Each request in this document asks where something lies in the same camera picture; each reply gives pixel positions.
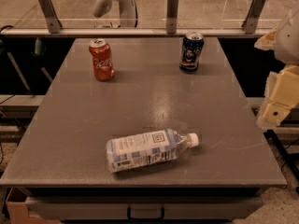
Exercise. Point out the dark blue soda can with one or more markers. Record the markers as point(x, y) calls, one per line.
point(192, 45)

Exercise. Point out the cardboard box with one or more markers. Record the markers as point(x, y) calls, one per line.
point(19, 213)

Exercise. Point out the clear plastic bottle blue label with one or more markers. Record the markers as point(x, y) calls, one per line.
point(135, 151)

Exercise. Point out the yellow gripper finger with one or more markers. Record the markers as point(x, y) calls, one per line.
point(267, 42)
point(281, 95)

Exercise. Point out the grey drawer with black handle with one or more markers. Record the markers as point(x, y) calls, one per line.
point(124, 208)

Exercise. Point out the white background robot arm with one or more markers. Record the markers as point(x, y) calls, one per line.
point(287, 37)

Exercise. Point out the horizontal metal rail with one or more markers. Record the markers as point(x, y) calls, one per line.
point(130, 32)

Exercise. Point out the left metal rail bracket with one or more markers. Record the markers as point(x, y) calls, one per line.
point(52, 21)

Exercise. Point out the red coke can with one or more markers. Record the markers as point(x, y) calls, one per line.
point(102, 59)

